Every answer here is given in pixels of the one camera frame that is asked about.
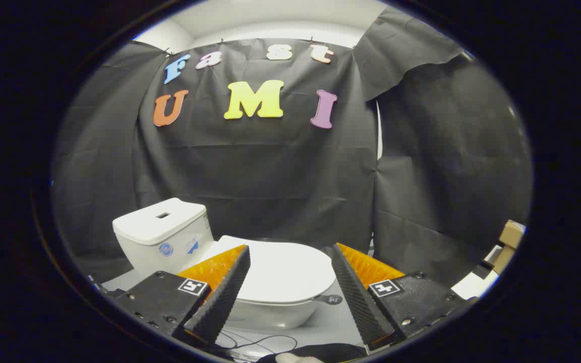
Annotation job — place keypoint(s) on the black lid pull tab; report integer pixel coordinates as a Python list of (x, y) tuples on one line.
[(330, 299)]

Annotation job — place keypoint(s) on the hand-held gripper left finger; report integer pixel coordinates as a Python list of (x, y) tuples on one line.
[(222, 297)]

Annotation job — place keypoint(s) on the dark cloth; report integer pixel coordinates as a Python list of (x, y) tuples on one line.
[(331, 351)]

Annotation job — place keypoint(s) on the white toilet lid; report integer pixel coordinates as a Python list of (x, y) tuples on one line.
[(285, 272)]

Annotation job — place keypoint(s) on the black backdrop cloth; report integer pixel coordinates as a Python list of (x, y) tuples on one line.
[(270, 176)]

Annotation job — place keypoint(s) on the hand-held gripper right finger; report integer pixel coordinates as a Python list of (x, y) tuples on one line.
[(358, 302)]

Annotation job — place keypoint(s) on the white flat box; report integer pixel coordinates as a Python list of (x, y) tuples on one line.
[(474, 287)]

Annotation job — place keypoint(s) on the white toilet with tank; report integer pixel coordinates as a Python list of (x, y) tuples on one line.
[(159, 237)]

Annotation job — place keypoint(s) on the brown cardboard box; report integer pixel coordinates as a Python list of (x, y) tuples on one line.
[(511, 234)]

